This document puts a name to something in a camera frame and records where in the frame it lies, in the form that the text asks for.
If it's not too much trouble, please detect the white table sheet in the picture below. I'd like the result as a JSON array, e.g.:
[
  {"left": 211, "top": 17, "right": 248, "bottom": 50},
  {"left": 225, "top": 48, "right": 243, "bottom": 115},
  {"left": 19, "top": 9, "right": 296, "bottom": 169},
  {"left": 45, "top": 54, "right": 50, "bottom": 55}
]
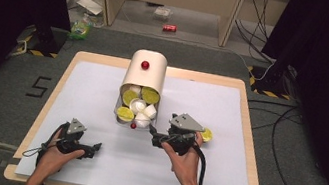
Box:
[{"left": 14, "top": 53, "right": 272, "bottom": 185}]

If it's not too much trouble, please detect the red drink can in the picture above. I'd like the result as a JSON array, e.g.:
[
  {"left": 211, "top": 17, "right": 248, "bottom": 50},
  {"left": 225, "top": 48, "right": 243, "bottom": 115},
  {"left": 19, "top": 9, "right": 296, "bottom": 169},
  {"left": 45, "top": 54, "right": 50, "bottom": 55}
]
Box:
[{"left": 162, "top": 22, "right": 179, "bottom": 34}]

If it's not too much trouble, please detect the person's left hand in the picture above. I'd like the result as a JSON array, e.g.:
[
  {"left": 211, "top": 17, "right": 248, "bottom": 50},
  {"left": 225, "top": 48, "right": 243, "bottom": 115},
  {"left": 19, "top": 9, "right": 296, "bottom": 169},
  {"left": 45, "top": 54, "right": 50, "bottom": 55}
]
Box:
[{"left": 32, "top": 126, "right": 89, "bottom": 185}]

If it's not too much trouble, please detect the small white cup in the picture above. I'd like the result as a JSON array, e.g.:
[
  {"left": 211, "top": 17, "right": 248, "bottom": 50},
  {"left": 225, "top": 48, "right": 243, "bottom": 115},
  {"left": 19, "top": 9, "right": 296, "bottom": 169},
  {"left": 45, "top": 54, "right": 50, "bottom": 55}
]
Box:
[
  {"left": 141, "top": 102, "right": 159, "bottom": 120},
  {"left": 128, "top": 96, "right": 149, "bottom": 117},
  {"left": 128, "top": 84, "right": 143, "bottom": 96},
  {"left": 132, "top": 111, "right": 153, "bottom": 131}
]

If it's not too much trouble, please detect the black stand base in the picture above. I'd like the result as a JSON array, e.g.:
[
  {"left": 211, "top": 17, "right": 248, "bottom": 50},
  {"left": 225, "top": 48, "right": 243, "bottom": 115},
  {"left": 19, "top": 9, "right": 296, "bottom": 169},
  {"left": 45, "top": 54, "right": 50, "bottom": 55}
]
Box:
[
  {"left": 11, "top": 20, "right": 71, "bottom": 62},
  {"left": 243, "top": 60, "right": 302, "bottom": 102}
]

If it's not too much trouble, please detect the cream bin with red knobs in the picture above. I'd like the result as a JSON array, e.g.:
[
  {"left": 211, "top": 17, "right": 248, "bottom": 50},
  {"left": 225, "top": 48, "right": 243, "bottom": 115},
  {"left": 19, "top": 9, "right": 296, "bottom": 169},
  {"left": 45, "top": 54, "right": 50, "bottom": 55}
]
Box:
[{"left": 110, "top": 45, "right": 171, "bottom": 135}]

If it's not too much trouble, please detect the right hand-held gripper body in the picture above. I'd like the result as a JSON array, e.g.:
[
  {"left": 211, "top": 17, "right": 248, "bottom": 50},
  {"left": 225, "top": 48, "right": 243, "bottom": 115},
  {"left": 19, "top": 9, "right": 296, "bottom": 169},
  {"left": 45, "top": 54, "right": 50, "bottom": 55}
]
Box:
[{"left": 158, "top": 109, "right": 209, "bottom": 159}]

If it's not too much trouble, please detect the clear plastic box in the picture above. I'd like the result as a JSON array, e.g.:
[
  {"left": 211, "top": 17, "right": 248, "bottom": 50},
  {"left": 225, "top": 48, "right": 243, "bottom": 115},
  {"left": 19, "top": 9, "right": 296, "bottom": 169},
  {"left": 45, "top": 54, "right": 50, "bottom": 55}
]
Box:
[{"left": 153, "top": 5, "right": 175, "bottom": 23}]

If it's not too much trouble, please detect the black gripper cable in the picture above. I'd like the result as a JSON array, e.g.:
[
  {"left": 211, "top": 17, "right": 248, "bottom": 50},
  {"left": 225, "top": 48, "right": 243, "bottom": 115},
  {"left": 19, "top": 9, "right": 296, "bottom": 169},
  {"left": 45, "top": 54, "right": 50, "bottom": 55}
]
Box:
[
  {"left": 185, "top": 141, "right": 213, "bottom": 185},
  {"left": 16, "top": 115, "right": 70, "bottom": 185}
]

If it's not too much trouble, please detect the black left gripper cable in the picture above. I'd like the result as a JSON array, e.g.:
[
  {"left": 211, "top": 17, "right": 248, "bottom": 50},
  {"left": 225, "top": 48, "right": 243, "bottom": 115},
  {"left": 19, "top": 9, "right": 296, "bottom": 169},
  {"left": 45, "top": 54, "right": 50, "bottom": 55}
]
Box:
[{"left": 16, "top": 115, "right": 70, "bottom": 185}]

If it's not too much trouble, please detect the long black floor cable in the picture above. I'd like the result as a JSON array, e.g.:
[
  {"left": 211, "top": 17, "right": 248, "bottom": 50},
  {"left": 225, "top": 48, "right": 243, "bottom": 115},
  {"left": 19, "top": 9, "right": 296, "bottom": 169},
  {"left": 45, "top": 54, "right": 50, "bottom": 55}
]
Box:
[{"left": 232, "top": 96, "right": 329, "bottom": 185}]

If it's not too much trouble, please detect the green plastic bag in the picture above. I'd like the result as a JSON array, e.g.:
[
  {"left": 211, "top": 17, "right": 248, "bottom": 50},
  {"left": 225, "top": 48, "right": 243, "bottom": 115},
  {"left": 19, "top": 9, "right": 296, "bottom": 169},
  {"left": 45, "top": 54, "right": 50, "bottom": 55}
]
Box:
[{"left": 67, "top": 10, "right": 96, "bottom": 43}]

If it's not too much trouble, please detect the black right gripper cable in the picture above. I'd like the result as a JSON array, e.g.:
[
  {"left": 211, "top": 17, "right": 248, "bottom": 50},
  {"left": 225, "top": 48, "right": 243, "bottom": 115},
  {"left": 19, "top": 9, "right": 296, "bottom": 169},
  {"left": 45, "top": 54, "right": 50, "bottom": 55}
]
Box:
[{"left": 185, "top": 141, "right": 213, "bottom": 185}]

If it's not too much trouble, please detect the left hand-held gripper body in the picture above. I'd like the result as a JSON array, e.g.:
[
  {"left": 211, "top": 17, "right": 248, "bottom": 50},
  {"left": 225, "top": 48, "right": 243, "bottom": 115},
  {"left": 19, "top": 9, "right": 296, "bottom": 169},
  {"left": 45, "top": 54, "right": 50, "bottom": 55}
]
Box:
[{"left": 55, "top": 116, "right": 100, "bottom": 161}]

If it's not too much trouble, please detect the person's right hand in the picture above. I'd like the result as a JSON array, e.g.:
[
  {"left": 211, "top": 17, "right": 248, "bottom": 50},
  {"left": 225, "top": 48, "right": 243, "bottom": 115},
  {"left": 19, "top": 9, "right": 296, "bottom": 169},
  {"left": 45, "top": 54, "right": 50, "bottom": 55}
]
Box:
[{"left": 153, "top": 126, "right": 209, "bottom": 185}]

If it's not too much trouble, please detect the white paper sheet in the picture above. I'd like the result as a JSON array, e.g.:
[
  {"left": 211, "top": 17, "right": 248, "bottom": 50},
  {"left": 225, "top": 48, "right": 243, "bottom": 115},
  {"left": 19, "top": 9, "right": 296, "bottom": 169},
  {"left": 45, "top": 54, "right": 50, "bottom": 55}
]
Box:
[{"left": 74, "top": 0, "right": 106, "bottom": 17}]

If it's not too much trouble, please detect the black cable bundle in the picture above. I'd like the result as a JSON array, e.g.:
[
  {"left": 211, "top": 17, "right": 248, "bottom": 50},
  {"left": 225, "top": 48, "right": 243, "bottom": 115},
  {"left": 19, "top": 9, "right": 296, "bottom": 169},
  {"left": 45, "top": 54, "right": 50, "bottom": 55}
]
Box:
[{"left": 228, "top": 0, "right": 285, "bottom": 65}]

